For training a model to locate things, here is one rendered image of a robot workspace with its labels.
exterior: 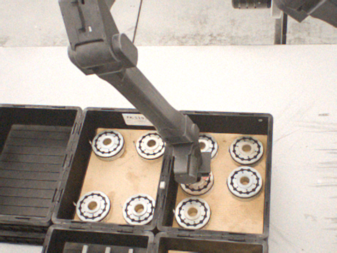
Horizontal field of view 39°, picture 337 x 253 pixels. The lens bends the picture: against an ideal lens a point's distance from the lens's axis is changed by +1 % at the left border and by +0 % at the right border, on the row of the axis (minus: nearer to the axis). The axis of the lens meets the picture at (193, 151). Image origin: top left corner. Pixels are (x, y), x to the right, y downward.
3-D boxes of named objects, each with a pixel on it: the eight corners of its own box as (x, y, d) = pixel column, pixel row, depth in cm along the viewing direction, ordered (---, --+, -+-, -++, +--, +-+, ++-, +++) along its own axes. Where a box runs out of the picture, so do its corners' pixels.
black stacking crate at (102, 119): (94, 127, 160) (84, 107, 150) (180, 131, 155) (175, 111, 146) (65, 238, 140) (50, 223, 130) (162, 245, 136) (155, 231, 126)
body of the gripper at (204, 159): (210, 174, 130) (208, 162, 124) (174, 175, 132) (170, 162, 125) (211, 155, 134) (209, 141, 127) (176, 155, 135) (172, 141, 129)
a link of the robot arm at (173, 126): (121, 24, 83) (69, 35, 86) (118, 51, 81) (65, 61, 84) (203, 124, 120) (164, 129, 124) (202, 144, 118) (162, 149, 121)
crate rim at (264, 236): (177, 114, 147) (176, 109, 145) (273, 117, 143) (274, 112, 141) (157, 234, 127) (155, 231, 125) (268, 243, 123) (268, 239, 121)
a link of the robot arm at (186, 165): (194, 120, 116) (162, 124, 119) (190, 160, 110) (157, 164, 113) (209, 144, 126) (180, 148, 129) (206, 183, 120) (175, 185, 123)
